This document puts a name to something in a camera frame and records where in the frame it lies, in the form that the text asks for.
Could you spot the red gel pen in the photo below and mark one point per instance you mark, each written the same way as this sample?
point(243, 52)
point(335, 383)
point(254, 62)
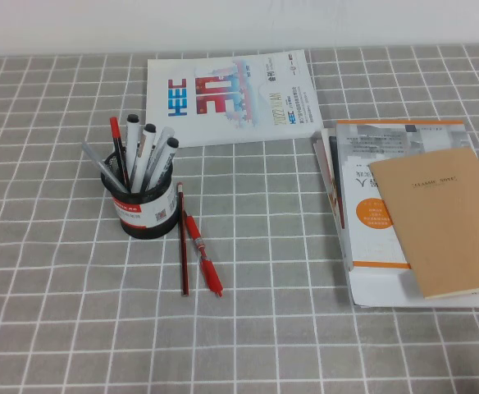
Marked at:
point(193, 232)

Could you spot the black mesh pen holder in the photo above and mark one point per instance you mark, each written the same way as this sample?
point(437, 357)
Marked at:
point(141, 215)

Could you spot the grey translucent pen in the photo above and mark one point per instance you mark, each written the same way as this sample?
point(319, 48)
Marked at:
point(98, 161)

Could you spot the red black pencil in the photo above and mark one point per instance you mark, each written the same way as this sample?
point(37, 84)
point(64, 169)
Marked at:
point(115, 135)
point(182, 238)

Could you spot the white HEEC booklet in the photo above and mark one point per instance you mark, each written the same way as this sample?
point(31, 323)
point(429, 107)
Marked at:
point(223, 123)

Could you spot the white orange book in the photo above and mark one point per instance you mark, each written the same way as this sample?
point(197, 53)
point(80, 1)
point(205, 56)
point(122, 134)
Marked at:
point(362, 193)

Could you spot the grey checked tablecloth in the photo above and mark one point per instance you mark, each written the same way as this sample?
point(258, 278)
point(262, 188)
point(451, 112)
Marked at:
point(264, 349)

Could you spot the tan classic note notebook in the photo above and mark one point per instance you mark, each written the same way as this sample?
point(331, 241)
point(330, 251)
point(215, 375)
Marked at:
point(440, 221)

